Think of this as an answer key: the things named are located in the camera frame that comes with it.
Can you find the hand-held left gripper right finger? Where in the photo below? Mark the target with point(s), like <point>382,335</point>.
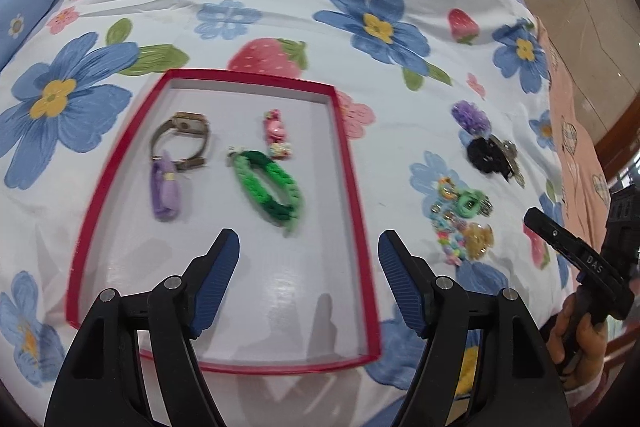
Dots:
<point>400,279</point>

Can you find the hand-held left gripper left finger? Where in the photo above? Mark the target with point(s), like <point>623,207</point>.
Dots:
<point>216,279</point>

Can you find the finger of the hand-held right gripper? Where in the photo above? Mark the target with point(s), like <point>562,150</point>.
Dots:
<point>565,247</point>

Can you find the red shallow cardboard box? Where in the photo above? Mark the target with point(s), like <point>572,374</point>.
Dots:
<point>300,287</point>

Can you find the amber hair claw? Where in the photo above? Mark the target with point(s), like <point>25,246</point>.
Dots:
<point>477,239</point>

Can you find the person's right forearm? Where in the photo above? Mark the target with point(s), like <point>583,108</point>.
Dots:
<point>587,387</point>

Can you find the person's right hand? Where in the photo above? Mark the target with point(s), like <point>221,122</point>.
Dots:
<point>592,347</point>

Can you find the brown wooden furniture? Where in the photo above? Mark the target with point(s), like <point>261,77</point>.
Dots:
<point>620,147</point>

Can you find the pink printed blanket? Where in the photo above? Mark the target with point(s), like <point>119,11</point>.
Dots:
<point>575,147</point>

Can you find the silver metal ornament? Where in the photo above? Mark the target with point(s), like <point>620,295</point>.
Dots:
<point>510,151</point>

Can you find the black scrunchie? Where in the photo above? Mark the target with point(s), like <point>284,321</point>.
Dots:
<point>485,157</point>

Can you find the pink candy hair clip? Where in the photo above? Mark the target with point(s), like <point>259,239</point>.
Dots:
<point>274,129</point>

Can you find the purple scrunchie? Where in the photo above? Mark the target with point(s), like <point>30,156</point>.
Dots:
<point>470,117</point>

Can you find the floral strawberry bedsheet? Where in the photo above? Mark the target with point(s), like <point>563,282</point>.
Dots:
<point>280,22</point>

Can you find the blue flowered pillow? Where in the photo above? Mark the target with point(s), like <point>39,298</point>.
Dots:
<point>25,2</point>

